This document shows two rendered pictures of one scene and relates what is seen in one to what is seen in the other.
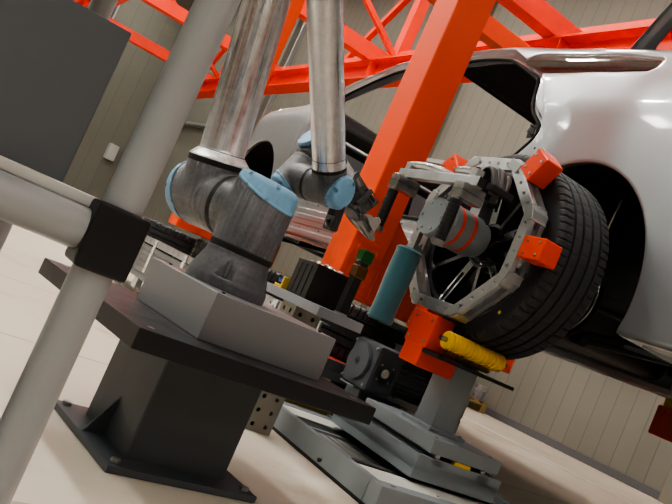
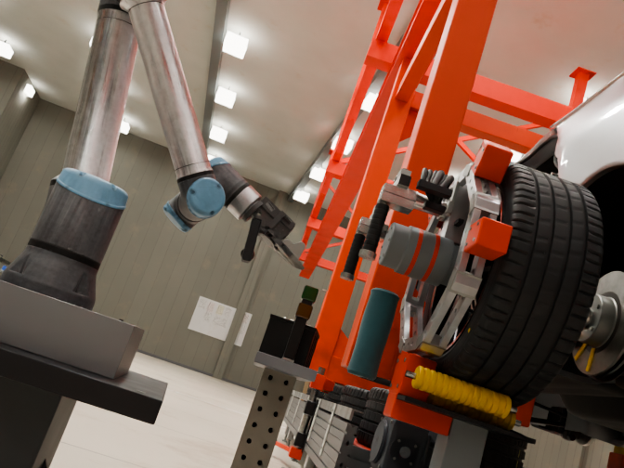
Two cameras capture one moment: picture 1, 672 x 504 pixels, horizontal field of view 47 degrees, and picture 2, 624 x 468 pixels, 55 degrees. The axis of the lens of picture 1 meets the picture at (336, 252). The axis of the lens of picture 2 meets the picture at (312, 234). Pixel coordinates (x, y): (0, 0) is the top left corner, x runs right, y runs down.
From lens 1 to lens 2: 1.23 m
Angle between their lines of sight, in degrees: 31
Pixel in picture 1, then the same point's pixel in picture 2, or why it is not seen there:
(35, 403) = not seen: outside the picture
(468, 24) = (451, 93)
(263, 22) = (101, 49)
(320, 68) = (150, 71)
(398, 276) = (370, 320)
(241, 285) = (32, 277)
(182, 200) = not seen: hidden behind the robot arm
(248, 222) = (49, 213)
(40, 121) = not seen: outside the picture
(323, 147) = (174, 150)
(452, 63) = (442, 129)
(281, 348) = (50, 333)
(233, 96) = (79, 120)
